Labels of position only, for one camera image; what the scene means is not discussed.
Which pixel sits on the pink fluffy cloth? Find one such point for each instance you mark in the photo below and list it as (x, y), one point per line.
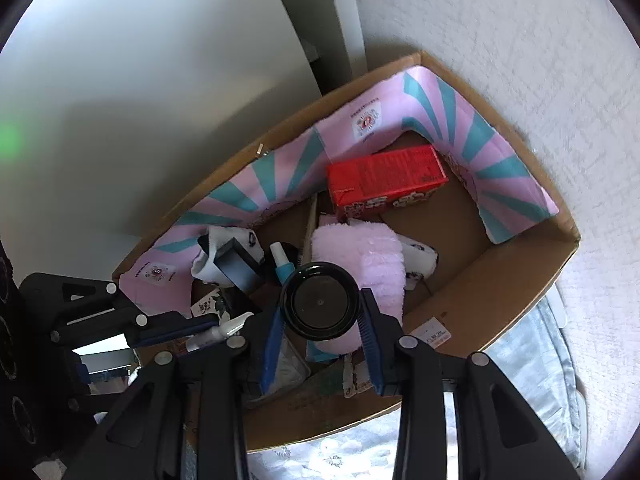
(360, 255)

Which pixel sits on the grey door frame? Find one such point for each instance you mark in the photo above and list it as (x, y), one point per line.
(325, 20)

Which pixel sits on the black round jar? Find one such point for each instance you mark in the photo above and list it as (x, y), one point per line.
(320, 302)

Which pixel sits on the white patterned cup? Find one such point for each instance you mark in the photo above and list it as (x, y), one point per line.
(420, 257)

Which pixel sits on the pale floral blanket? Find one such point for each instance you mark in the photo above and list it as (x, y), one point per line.
(525, 385)

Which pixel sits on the blue white small bottle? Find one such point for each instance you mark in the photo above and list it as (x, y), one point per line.
(281, 265)

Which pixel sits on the white tube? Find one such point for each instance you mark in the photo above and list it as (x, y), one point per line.
(220, 332)

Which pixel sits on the brown cardboard box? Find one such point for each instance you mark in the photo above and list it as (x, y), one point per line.
(475, 270)

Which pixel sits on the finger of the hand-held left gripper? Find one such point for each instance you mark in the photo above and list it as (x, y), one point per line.
(165, 329)
(75, 292)

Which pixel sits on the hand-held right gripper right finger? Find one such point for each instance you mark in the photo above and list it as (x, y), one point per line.
(371, 342)

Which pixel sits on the white floral printed packet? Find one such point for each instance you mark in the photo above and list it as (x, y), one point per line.
(207, 305)

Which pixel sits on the small black box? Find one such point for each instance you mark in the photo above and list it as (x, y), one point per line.
(237, 267)

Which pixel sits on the pink teal striped liner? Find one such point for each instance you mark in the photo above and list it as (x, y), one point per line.
(450, 120)

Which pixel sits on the red carton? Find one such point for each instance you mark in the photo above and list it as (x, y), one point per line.
(385, 175)

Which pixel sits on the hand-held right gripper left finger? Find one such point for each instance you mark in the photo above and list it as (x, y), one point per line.
(272, 340)

